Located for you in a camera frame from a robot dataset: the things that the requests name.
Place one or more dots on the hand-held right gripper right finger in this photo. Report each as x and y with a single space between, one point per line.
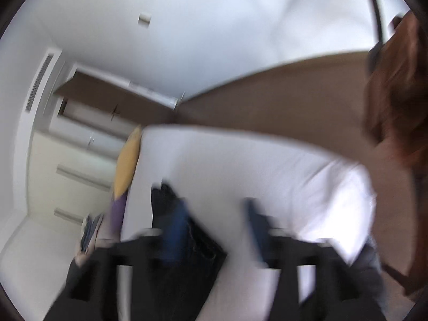
255 230

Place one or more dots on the purple pillow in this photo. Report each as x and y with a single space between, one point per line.
117 212

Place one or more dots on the white wardrobe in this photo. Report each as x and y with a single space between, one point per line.
67 160

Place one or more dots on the black pants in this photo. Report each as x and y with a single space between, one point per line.
204 267

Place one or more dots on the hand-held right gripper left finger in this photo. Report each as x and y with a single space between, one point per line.
175 230

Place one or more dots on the yellow pillow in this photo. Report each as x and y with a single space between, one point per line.
127 167

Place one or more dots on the wall switch plate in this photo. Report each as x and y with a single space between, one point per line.
144 18

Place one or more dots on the person's torso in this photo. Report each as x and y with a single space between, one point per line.
398 214

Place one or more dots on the brown door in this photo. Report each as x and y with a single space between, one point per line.
117 98

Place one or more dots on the bed with white sheet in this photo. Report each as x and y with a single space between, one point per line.
250 167

